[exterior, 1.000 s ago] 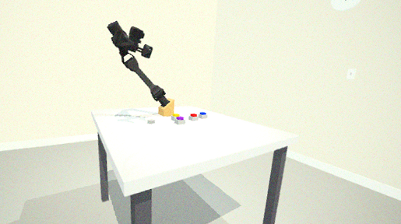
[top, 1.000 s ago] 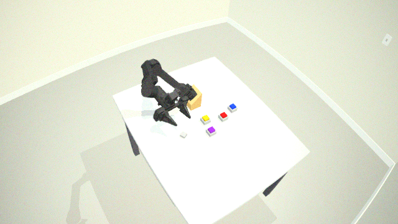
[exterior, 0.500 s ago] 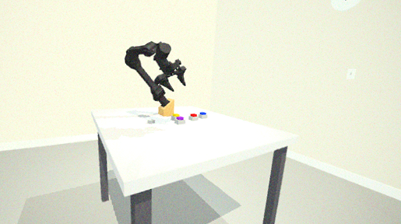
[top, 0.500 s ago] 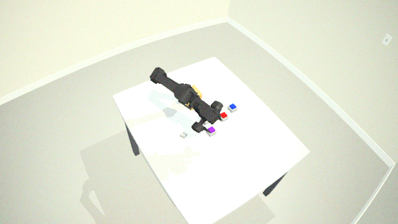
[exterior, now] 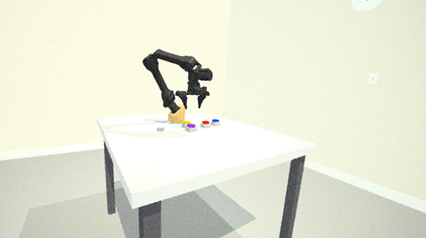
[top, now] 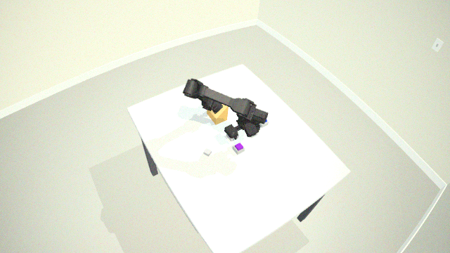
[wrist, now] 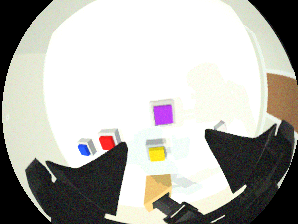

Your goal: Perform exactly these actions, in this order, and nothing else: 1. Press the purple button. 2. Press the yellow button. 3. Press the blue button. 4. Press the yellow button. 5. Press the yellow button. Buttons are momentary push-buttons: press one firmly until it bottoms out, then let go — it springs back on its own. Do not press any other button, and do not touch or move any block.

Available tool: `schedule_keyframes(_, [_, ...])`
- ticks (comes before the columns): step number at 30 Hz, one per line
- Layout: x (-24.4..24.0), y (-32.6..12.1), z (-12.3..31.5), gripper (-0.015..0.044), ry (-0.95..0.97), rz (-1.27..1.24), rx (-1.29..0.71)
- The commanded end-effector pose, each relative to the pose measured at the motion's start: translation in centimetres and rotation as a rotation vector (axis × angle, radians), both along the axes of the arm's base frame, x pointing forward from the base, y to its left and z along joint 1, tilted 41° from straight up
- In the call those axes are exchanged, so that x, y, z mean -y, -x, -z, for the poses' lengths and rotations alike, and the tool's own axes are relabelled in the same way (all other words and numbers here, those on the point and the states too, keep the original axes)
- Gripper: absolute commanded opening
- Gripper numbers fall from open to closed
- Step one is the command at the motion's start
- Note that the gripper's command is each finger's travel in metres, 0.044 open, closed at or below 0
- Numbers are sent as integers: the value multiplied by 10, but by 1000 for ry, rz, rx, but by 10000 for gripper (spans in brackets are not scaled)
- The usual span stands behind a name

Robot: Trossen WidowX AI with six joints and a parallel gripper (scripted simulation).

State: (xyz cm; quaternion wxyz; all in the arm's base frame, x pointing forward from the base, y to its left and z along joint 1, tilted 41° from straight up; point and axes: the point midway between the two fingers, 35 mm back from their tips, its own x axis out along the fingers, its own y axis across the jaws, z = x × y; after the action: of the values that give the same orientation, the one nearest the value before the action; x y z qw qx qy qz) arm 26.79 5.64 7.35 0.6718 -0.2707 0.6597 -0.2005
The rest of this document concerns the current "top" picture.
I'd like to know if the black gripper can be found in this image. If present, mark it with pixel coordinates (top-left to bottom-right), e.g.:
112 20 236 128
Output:
224 115 260 140

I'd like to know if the purple button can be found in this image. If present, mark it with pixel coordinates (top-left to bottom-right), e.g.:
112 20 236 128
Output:
233 143 245 155

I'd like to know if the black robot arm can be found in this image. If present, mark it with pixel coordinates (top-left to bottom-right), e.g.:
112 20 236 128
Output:
182 79 269 137

